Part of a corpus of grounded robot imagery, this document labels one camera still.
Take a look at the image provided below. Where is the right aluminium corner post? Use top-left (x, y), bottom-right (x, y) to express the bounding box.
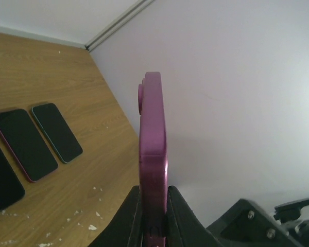
top-left (85, 0), bottom-right (154, 52)

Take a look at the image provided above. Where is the black smartphone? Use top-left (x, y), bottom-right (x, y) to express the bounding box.
top-left (0, 148), bottom-right (25, 212)

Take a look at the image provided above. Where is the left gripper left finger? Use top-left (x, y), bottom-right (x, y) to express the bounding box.
top-left (89, 186), bottom-right (142, 247)

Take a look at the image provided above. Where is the black phone face down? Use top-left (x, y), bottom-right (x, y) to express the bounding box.
top-left (138, 72), bottom-right (168, 246)

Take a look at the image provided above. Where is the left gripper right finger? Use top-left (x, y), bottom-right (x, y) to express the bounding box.
top-left (166, 186), bottom-right (222, 246)

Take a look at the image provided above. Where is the white debris pile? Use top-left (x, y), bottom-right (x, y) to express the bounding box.
top-left (0, 186), bottom-right (105, 246)

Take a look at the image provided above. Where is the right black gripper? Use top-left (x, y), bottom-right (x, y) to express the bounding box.
top-left (207, 198), bottom-right (309, 246)

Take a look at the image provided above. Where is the phone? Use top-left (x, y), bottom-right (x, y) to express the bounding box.
top-left (0, 109), bottom-right (58, 182)
top-left (31, 103), bottom-right (83, 164)

